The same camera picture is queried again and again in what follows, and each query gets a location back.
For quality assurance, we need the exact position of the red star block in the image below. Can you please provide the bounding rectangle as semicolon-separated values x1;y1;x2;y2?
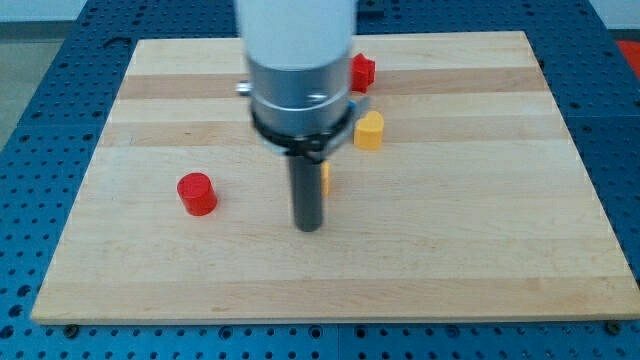
351;53;376;94

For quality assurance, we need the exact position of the yellow heart block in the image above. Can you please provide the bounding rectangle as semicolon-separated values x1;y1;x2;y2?
353;111;384;151

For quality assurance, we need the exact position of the wooden board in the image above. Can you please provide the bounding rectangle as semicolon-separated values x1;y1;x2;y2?
31;31;639;325

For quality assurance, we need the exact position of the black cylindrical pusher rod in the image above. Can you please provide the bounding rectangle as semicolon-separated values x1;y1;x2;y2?
288;156;324;232

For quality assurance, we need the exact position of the red cylinder block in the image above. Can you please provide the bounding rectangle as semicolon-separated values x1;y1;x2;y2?
177;172;218;216

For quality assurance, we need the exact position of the yellow hexagon block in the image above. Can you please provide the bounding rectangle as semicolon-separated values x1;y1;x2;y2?
321;161;331;196

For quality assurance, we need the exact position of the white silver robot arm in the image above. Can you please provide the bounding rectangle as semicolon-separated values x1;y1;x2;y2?
234;0;365;232

